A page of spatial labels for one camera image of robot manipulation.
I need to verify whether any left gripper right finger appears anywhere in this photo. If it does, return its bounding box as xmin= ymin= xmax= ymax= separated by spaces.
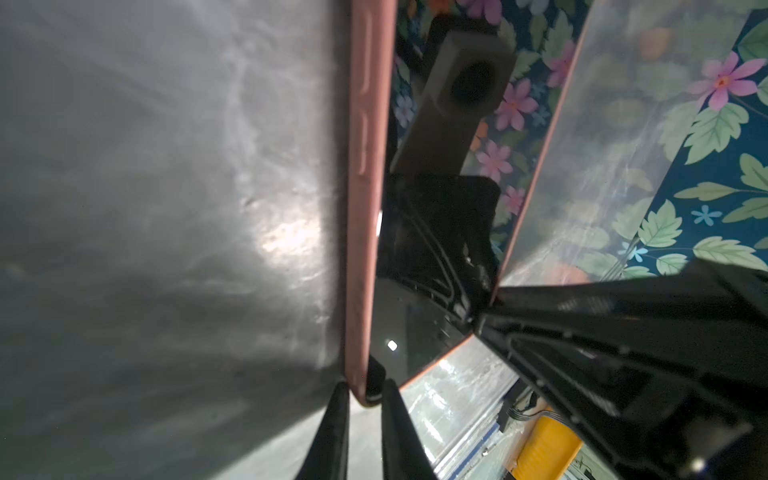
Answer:
xmin=381 ymin=379 xmax=437 ymax=480

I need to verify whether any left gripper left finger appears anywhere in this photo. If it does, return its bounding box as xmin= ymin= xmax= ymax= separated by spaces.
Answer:
xmin=295 ymin=382 xmax=350 ymax=480

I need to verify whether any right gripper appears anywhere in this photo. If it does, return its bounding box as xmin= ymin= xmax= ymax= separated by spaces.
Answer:
xmin=475 ymin=259 xmax=767 ymax=479

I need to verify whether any black phone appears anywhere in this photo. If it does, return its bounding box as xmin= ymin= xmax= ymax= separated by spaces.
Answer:
xmin=361 ymin=1 xmax=591 ymax=404

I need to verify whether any pink phone case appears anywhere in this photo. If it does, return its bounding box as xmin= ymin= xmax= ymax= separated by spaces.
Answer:
xmin=344 ymin=0 xmax=595 ymax=408

